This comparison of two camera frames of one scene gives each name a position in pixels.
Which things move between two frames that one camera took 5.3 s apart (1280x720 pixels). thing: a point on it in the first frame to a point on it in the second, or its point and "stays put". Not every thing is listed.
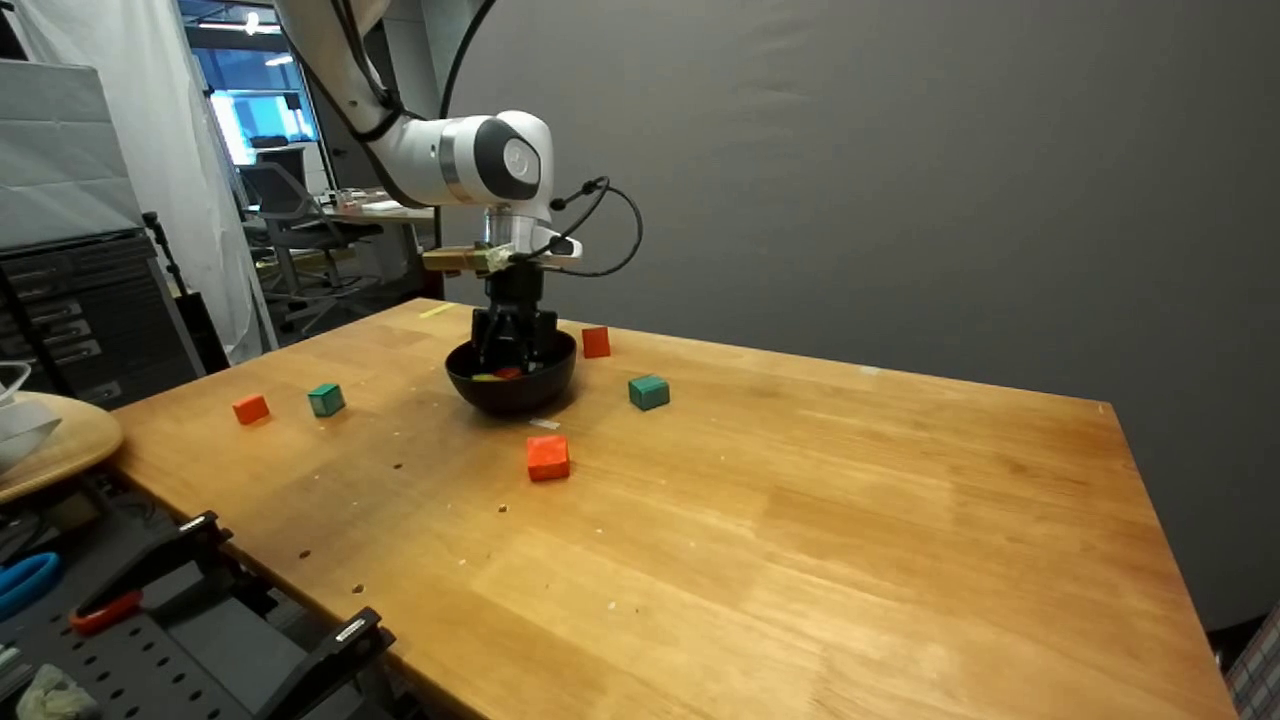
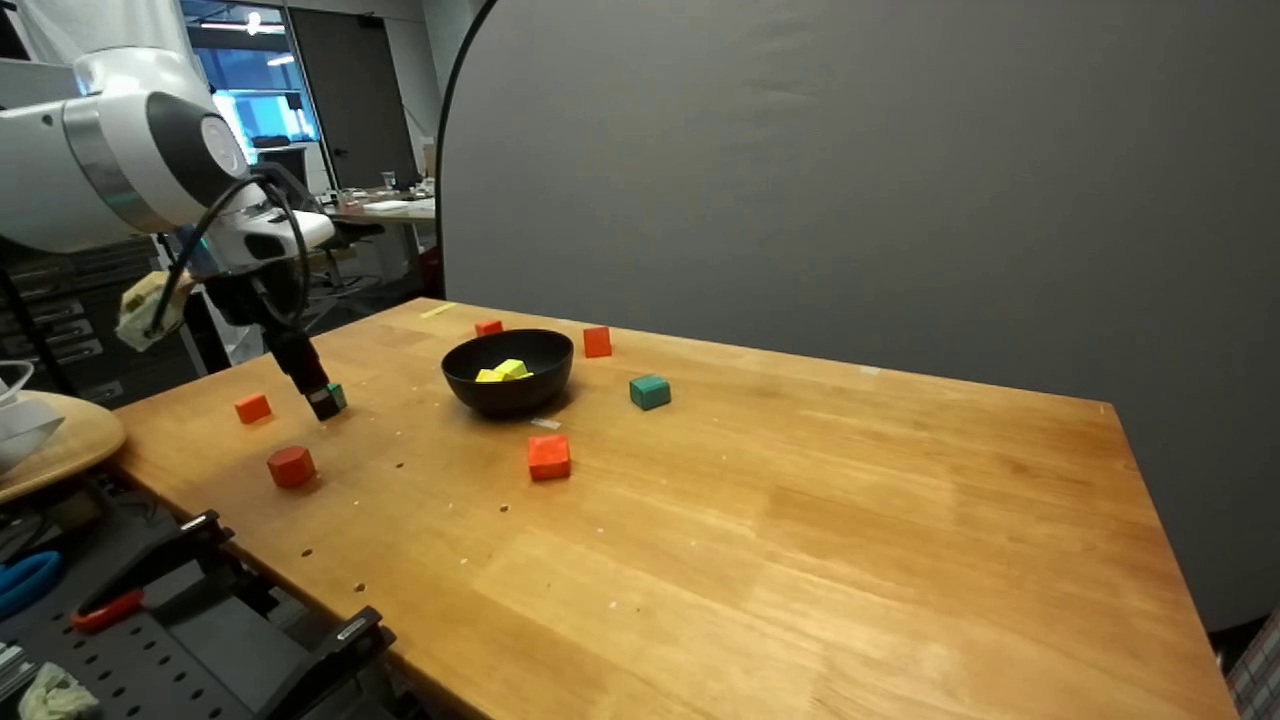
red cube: (593, 342) stays put
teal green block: (650, 395) stays put
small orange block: (252, 409) stays put
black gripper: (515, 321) to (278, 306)
